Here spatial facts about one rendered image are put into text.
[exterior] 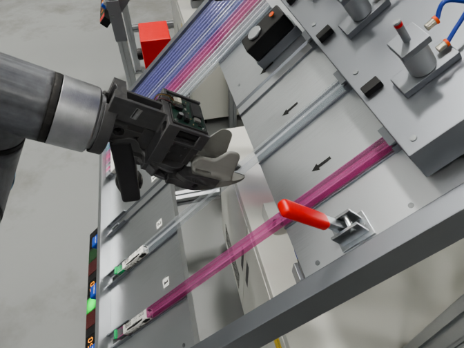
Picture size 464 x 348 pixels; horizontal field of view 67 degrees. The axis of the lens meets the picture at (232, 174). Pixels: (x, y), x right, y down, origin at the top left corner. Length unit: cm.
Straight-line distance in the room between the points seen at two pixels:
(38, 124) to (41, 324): 124
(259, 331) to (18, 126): 33
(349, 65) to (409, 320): 57
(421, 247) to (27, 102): 39
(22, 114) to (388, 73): 34
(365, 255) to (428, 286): 53
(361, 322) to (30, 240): 141
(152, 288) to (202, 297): 87
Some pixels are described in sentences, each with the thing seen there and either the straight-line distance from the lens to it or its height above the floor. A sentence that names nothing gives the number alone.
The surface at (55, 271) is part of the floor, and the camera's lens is 166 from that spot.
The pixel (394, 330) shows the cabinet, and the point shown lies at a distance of 81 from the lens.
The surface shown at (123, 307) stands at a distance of 65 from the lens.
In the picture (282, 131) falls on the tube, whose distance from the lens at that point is 48.
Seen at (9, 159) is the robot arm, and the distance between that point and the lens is 44.
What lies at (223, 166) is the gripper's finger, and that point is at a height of 100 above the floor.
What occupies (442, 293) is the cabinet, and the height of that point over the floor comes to 62.
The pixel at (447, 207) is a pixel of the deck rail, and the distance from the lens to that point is 35.
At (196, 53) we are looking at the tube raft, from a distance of 78.
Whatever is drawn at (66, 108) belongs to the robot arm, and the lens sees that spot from 38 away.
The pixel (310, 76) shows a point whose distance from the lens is 52.
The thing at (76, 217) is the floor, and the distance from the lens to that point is 179.
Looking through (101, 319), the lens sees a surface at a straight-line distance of 67.
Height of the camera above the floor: 133
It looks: 47 degrees down
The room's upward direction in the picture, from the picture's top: straight up
